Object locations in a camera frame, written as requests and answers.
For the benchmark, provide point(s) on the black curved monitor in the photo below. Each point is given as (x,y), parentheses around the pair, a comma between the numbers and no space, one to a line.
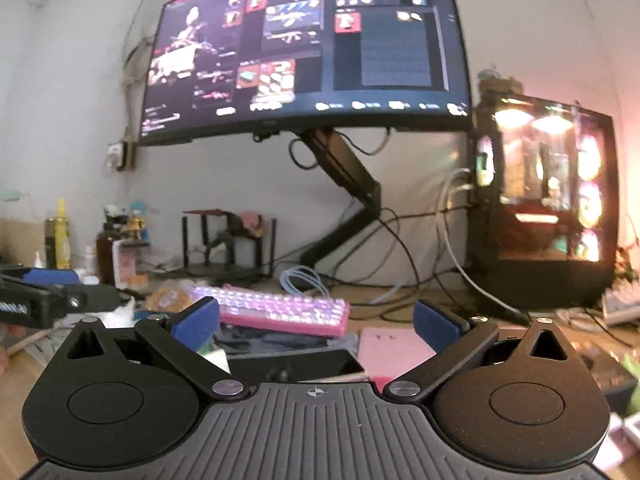
(223,67)

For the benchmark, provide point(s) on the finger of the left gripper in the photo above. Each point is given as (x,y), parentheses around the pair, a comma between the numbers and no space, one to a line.
(39,297)

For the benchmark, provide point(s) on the pink mechanical keyboard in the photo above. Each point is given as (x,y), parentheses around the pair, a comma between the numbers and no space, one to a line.
(280,313)

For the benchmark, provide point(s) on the yellow spray bottle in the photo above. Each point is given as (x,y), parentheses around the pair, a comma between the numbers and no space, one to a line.
(62,237)

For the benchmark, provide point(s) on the pink desk mat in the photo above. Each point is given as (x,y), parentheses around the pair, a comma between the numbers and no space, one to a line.
(387,353)

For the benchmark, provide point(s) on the gold blue-haired figurine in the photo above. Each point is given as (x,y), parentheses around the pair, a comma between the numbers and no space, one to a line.
(135,228)

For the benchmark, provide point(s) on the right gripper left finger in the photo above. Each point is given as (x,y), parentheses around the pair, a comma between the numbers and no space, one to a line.
(175,342)

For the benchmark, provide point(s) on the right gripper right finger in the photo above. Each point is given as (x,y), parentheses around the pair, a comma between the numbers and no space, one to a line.
(459,345)

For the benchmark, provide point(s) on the glowing glass PC case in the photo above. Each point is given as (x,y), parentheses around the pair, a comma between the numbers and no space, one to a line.
(543,228)

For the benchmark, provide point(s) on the packaged waffle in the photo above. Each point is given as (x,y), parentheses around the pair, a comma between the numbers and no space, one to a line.
(168,300)

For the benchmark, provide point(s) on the white blue keyboard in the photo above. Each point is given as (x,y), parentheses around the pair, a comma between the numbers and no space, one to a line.
(620,304)

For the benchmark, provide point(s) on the black figurine with stand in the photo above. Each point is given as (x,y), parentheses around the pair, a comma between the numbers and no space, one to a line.
(222,232)

